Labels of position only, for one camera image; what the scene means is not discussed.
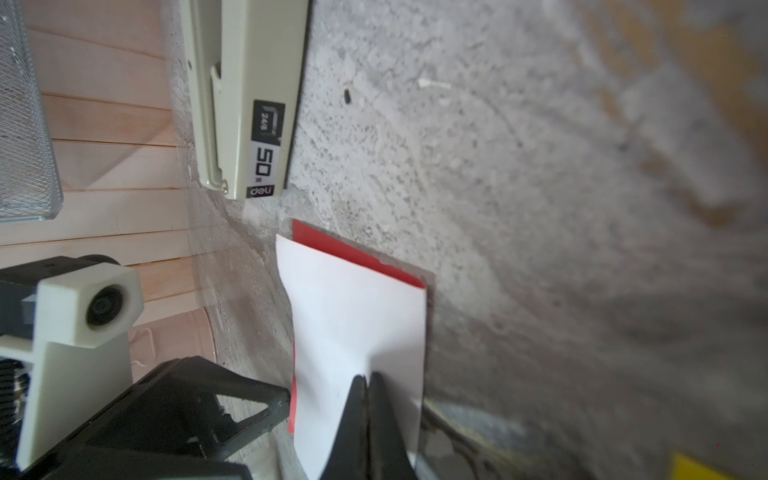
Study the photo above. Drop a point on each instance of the red white letter card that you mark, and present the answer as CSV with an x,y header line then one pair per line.
x,y
352,315

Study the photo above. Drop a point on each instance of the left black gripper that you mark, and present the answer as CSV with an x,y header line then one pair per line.
x,y
183,420

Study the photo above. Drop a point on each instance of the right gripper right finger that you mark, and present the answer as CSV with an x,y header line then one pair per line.
x,y
387,455

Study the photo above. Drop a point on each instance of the yellow envelope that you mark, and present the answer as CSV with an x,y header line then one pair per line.
x,y
683,467

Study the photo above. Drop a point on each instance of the pen holder with pencils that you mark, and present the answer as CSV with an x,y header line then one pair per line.
x,y
184,335

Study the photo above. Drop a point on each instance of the white wire mesh shelf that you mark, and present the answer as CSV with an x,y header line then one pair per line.
x,y
31,189

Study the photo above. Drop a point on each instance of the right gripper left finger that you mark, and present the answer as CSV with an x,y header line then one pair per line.
x,y
349,455

